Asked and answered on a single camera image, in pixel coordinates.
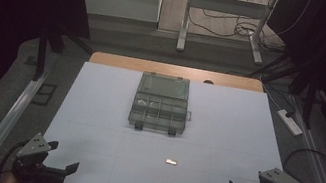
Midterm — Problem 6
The clear grey compartment box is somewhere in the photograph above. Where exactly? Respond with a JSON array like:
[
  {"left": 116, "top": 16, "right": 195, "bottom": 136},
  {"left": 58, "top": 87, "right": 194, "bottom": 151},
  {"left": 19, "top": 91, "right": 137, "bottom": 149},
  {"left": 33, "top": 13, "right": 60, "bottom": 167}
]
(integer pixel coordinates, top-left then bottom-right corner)
[{"left": 125, "top": 69, "right": 199, "bottom": 141}]

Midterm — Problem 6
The white desk frame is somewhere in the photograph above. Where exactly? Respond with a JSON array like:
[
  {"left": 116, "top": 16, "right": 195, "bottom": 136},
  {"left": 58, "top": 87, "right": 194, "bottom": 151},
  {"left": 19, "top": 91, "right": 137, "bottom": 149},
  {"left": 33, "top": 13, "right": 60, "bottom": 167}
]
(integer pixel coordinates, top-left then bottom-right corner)
[{"left": 174, "top": 0, "right": 281, "bottom": 68}]

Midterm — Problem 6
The small silver metal piece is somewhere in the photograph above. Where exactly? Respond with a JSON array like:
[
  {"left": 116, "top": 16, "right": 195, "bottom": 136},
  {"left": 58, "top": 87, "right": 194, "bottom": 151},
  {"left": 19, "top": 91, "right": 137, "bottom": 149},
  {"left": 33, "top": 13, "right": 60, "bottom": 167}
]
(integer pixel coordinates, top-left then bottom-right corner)
[{"left": 164, "top": 157, "right": 179, "bottom": 167}]

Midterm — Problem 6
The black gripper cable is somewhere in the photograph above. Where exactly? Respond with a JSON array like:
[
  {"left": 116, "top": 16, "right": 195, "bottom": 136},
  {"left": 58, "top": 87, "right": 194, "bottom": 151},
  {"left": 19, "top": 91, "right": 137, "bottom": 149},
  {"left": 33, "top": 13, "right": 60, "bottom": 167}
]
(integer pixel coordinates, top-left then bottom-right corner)
[{"left": 0, "top": 136, "right": 25, "bottom": 183}]

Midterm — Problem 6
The black plug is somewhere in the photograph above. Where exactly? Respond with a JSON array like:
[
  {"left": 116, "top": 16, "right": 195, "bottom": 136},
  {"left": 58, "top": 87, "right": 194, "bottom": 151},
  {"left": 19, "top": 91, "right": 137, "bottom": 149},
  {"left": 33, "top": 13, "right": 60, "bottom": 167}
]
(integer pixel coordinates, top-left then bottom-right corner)
[{"left": 283, "top": 109, "right": 297, "bottom": 120}]

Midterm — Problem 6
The person's left hand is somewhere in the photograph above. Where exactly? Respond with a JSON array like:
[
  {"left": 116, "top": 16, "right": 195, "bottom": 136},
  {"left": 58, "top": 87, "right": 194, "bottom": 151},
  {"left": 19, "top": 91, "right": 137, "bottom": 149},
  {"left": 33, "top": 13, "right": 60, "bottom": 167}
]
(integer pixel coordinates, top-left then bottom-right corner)
[{"left": 0, "top": 172, "right": 47, "bottom": 183}]

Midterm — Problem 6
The wooden table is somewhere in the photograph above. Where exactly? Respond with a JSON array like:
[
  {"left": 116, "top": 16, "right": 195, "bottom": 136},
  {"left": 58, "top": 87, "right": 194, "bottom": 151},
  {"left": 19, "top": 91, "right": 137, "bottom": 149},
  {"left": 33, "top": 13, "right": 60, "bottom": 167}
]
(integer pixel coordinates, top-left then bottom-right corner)
[{"left": 88, "top": 49, "right": 266, "bottom": 95}]

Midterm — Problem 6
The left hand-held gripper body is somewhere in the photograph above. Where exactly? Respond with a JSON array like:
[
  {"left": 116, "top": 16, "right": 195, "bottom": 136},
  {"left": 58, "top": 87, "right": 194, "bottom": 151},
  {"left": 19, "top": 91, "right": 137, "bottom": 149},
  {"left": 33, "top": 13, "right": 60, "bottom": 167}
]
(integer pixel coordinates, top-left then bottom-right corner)
[{"left": 9, "top": 128, "right": 73, "bottom": 183}]

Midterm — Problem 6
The white power strip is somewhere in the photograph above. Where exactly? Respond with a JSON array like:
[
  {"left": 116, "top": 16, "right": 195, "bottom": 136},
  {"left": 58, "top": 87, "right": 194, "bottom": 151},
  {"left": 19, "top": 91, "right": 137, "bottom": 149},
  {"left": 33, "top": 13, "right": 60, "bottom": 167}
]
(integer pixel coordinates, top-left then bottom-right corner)
[{"left": 273, "top": 108, "right": 307, "bottom": 138}]

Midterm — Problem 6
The tangle of black cables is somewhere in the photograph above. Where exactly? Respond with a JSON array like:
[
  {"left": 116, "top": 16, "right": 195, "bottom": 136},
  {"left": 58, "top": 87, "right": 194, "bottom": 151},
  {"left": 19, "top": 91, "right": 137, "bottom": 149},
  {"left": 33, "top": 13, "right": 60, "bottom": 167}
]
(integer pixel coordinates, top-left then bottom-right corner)
[{"left": 183, "top": 0, "right": 313, "bottom": 59}]

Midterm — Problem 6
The dark floor socket plate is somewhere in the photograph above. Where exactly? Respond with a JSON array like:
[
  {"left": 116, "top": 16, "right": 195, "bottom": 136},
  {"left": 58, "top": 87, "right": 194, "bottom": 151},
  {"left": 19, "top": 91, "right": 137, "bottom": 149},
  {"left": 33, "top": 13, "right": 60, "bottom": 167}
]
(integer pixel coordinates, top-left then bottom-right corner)
[{"left": 30, "top": 80, "right": 58, "bottom": 109}]

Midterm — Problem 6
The black tripod stand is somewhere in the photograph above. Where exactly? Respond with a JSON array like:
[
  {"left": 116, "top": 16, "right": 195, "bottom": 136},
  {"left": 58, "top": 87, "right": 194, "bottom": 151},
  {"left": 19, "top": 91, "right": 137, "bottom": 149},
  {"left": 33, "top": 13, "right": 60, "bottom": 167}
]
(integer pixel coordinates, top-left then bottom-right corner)
[
  {"left": 30, "top": 17, "right": 99, "bottom": 91},
  {"left": 238, "top": 45, "right": 326, "bottom": 131}
]

